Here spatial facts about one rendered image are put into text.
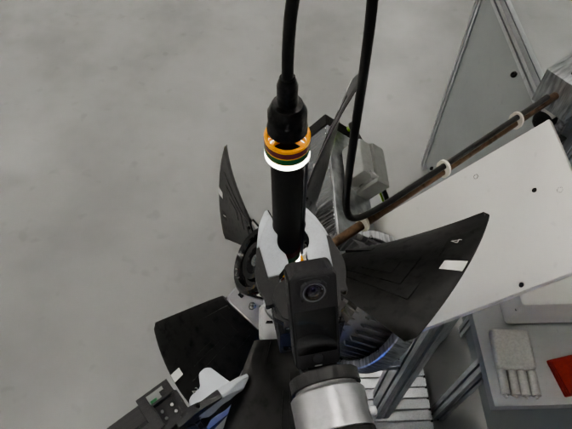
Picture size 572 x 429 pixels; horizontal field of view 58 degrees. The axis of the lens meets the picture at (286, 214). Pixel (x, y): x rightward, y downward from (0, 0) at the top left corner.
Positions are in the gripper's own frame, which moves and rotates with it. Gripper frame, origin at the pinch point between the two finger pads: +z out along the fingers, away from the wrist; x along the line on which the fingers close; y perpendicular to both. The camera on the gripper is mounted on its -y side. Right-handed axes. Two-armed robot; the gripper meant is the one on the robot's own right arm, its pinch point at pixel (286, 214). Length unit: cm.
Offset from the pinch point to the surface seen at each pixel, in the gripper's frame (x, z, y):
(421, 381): 53, 9, 139
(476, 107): 87, 84, 82
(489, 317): 49, 2, 61
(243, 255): -5.1, 11.2, 28.1
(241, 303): -6.7, 6.2, 36.5
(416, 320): 12.4, -13.9, 5.0
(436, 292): 15.7, -11.1, 4.8
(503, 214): 37.7, 5.7, 19.8
